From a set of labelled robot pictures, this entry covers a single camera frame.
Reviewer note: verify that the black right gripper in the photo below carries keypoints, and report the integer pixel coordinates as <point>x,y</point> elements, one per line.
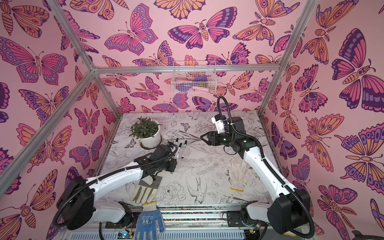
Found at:
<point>212,139</point>

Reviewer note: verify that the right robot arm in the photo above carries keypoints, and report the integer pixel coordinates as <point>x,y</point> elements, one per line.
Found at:
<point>289,210</point>

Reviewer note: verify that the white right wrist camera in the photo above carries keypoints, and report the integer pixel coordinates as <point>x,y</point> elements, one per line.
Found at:
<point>220,123</point>

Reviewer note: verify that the white knit glove on table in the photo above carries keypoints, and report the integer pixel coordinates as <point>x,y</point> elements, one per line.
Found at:
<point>239,173</point>

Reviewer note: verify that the blue dotted glove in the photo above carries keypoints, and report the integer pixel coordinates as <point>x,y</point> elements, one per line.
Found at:
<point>150,223</point>

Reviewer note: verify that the wire wall basket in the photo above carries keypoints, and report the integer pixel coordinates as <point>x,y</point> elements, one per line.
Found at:
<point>194,77</point>

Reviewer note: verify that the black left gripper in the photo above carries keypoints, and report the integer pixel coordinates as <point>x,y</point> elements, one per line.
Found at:
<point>173,163</point>

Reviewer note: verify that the grey white work glove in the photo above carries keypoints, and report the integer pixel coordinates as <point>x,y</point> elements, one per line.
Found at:
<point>144,190</point>

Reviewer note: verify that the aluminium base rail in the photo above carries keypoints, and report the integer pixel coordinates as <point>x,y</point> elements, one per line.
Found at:
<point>218,222</point>

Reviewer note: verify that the white plant pot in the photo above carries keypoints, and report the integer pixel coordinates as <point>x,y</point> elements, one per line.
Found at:
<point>151,142</point>

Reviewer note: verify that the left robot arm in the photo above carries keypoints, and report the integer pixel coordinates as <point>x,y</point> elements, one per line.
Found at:
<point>77,204</point>

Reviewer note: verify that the green potted plant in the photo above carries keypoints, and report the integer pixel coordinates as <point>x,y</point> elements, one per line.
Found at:
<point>144,128</point>

